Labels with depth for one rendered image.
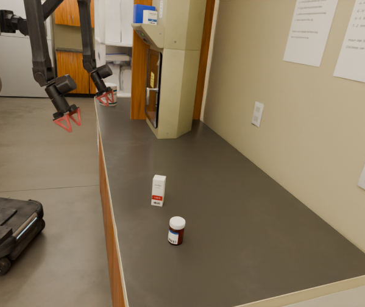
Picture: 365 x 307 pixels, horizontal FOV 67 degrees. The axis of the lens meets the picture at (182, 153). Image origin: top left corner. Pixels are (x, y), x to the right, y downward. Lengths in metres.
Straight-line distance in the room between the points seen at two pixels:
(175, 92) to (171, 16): 0.36
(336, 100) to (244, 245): 0.58
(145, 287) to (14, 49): 5.98
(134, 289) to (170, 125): 1.01
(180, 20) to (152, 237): 1.02
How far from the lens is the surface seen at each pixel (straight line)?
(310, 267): 0.87
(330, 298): 0.91
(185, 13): 1.47
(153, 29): 1.43
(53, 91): 1.32
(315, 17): 1.21
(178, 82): 1.48
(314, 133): 1.14
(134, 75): 1.80
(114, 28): 2.80
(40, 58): 1.32
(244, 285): 0.75
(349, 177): 1.05
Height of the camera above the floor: 1.48
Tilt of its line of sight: 23 degrees down
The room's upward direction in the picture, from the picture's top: 6 degrees clockwise
